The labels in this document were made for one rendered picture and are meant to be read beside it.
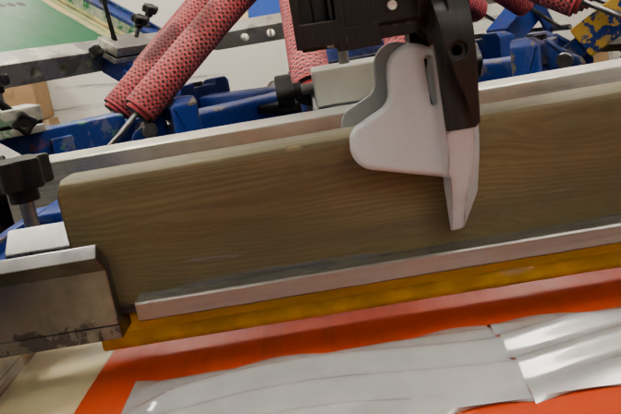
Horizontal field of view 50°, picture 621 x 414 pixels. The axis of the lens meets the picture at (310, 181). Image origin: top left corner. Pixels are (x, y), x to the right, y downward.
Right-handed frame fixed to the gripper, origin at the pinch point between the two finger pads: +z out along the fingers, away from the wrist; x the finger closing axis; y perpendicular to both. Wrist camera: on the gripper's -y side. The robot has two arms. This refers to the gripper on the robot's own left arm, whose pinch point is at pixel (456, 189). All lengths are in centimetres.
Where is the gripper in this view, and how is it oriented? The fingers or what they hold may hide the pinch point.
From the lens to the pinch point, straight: 36.0
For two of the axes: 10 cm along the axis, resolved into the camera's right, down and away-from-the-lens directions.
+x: 0.2, 2.2, -9.7
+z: 1.6, 9.6, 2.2
